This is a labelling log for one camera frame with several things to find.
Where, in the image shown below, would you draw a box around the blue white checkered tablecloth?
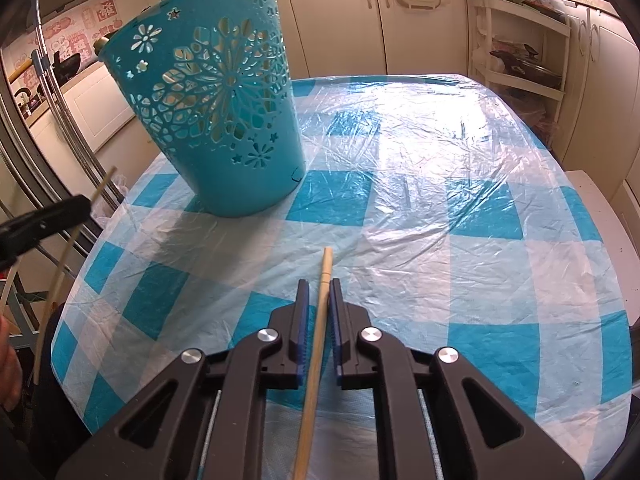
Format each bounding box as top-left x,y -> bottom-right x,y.
52,76 -> 632,479

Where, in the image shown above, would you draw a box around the metal mop pole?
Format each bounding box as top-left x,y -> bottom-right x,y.
30,0 -> 124,210

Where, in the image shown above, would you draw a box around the black frying pan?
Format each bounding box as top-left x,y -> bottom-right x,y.
52,51 -> 81,86

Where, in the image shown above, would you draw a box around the bamboo chopstick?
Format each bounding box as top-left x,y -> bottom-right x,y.
292,247 -> 333,480
32,166 -> 117,387

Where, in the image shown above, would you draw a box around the white shelf cart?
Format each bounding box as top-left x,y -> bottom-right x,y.
466,0 -> 570,124

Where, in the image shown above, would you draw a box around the cream kitchen cabinets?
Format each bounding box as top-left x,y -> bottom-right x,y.
29,0 -> 640,221

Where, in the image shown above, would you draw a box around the teal perforated plastic basket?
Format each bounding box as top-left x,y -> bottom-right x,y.
99,0 -> 305,217

